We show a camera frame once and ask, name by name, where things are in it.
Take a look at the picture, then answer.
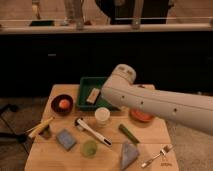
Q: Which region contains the orange-red apple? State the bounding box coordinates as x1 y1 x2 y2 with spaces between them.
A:
59 99 70 110

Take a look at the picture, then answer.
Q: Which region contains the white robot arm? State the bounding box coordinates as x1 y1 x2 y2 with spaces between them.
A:
101 64 213 135

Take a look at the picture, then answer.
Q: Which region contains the white plastic cup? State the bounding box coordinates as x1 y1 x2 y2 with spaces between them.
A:
95 107 110 125

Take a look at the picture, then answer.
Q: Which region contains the green plastic cup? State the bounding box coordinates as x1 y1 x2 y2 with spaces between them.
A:
82 140 97 157

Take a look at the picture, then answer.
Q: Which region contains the wooden block in tray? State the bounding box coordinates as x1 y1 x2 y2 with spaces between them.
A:
86 88 100 104

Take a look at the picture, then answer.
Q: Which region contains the green plastic tray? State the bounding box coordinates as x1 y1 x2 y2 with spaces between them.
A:
76 77 118 111

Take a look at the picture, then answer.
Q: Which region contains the orange bowl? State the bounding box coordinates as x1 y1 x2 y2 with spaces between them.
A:
130 109 154 122

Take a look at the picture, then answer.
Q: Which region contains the green stick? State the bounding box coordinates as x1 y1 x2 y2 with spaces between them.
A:
118 124 140 144

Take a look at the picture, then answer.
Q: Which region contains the dark brown bowl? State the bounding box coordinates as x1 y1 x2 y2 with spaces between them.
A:
51 94 73 115

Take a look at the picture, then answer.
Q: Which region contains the blue sponge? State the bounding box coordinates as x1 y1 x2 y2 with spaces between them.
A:
56 129 77 151

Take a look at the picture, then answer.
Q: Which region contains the blue folded cloth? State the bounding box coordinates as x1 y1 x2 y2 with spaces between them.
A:
120 142 140 171

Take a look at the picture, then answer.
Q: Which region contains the silver fork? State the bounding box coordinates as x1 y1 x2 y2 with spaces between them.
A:
141 145 173 168

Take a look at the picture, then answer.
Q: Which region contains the green item on counter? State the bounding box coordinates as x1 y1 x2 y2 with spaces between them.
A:
29 20 54 26

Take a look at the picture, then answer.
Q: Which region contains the black tripod stand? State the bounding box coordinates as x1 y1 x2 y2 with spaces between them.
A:
0 104 28 153

